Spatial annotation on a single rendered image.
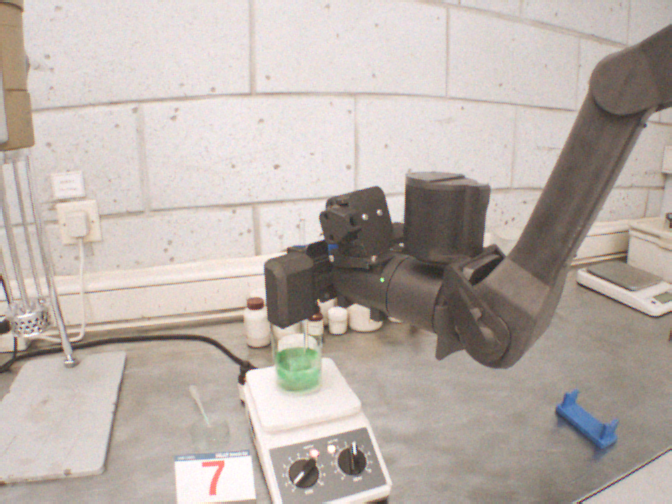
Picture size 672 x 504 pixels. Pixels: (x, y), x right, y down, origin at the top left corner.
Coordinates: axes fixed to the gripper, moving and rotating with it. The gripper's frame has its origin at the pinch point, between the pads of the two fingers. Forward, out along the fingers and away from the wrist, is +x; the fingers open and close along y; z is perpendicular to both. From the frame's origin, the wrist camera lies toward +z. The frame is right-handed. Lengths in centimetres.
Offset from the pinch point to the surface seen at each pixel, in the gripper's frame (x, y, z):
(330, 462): -7.5, 5.0, -20.8
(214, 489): 0.9, 15.4, -24.5
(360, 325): 16.4, -27.1, -24.4
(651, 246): -27, -107, -17
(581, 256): -7, -103, -24
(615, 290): -22, -80, -23
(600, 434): -30.6, -23.9, -24.4
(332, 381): -0.3, -2.7, -17.1
